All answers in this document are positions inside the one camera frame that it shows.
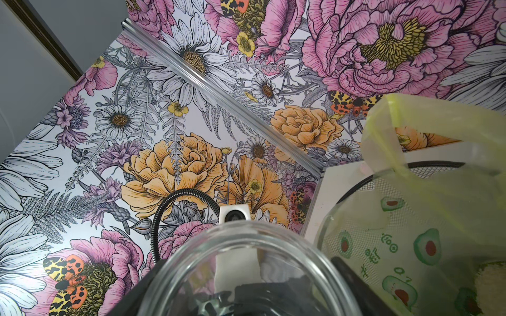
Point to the clear plastic rice jar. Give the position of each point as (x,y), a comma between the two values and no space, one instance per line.
(248,268)

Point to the white rice pile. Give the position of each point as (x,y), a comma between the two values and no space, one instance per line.
(490,288)

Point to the yellow-green plastic bin bag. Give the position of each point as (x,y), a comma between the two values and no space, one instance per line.
(382,150)

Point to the black mesh trash bin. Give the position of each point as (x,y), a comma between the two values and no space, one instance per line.
(418,241)

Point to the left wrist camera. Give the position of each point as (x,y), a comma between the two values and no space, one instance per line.
(237,212)

